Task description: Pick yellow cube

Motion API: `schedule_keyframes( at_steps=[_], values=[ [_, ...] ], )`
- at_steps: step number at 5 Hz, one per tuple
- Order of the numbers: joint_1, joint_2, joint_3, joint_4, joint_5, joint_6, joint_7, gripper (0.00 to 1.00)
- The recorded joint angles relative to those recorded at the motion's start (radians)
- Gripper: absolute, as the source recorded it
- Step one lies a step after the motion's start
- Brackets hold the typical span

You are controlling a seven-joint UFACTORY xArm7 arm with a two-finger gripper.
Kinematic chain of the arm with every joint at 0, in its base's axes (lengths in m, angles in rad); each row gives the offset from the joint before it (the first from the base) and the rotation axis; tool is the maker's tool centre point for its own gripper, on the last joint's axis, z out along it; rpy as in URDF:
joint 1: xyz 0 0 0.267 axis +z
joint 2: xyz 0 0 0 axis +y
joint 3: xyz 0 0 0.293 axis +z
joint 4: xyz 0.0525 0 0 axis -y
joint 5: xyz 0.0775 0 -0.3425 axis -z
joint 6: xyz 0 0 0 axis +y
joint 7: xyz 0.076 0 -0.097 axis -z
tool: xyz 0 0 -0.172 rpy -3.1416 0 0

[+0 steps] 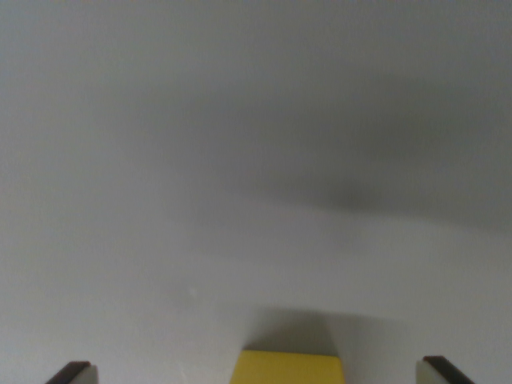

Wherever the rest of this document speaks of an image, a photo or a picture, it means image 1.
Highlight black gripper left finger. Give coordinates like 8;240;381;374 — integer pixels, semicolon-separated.
45;361;99;384

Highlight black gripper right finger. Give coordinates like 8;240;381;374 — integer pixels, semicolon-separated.
415;355;477;384

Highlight yellow cube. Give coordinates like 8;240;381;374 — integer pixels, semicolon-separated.
231;350;346;384

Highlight grey plastic bin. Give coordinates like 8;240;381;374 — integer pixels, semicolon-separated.
0;0;512;384

